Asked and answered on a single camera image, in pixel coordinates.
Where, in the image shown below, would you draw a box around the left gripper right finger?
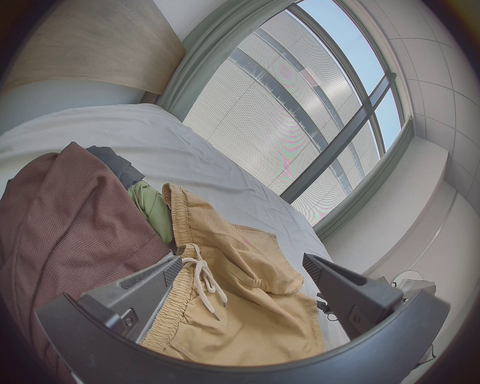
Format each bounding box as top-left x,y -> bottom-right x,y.
303,253 -> 404,343

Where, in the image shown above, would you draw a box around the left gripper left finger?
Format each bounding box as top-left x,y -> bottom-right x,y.
77,256 -> 183,344

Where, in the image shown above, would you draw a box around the tan shorts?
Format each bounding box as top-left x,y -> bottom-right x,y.
139,182 -> 325,362

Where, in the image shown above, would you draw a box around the bed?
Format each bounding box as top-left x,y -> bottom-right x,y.
0,0 -> 353,379

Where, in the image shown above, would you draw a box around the brown garment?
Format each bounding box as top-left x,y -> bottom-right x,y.
0,142 -> 175,376

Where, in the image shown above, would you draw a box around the green garment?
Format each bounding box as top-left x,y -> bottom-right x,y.
127,181 -> 174,248

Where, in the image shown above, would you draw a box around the black garment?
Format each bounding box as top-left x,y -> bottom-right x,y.
85,145 -> 146,188

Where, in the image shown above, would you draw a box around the window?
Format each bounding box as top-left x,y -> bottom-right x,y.
182,0 -> 407,227

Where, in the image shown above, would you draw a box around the grey-green curtain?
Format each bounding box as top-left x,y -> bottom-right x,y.
155,0 -> 297,122

